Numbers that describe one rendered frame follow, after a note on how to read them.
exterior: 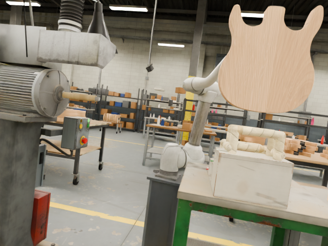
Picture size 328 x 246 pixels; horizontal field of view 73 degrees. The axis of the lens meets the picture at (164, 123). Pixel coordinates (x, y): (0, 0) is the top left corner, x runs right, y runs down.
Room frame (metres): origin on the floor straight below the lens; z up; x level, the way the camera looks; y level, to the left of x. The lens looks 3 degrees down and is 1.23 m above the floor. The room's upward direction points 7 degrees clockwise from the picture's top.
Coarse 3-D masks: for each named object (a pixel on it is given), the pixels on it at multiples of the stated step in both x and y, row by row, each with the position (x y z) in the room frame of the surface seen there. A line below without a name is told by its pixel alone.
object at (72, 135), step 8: (64, 120) 1.37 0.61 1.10; (72, 120) 1.37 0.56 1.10; (64, 128) 1.37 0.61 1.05; (72, 128) 1.36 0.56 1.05; (88, 128) 1.50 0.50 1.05; (64, 136) 1.37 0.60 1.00; (72, 136) 1.36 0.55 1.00; (80, 136) 1.40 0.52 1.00; (40, 144) 1.36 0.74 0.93; (64, 144) 1.37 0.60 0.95; (72, 144) 1.36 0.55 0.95; (80, 144) 1.41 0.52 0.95; (64, 152) 1.40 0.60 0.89; (72, 152) 1.41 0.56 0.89
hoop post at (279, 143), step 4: (284, 136) 0.82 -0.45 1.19; (276, 140) 0.83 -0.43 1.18; (280, 140) 0.82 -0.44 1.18; (284, 140) 0.82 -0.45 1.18; (276, 144) 0.83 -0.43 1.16; (280, 144) 0.82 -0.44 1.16; (284, 144) 0.82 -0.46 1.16; (276, 148) 0.83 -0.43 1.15; (280, 148) 0.82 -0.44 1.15; (276, 152) 0.83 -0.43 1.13; (280, 152) 0.82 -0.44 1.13; (276, 156) 0.82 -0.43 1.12; (280, 156) 0.82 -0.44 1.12; (276, 160) 0.82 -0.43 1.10; (280, 160) 0.82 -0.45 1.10
